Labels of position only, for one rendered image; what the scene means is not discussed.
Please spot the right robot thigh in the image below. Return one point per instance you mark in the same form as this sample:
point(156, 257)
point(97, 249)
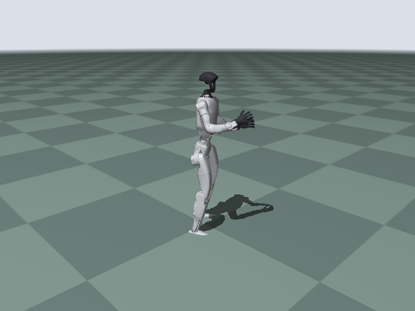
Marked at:
point(204, 172)

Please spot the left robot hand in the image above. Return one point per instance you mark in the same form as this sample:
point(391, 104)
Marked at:
point(246, 125)

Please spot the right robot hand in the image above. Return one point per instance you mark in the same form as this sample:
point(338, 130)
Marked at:
point(242, 119)

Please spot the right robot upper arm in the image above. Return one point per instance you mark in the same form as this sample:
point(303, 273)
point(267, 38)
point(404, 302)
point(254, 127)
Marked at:
point(202, 108)

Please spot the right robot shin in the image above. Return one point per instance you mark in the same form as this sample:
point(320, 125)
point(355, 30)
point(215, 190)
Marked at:
point(200, 207)

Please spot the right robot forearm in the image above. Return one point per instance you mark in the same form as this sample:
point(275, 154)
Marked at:
point(219, 128)

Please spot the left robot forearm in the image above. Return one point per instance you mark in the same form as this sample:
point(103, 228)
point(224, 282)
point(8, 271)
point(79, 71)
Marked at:
point(225, 122)

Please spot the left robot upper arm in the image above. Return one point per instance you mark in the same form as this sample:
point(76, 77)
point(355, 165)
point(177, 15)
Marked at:
point(219, 119)

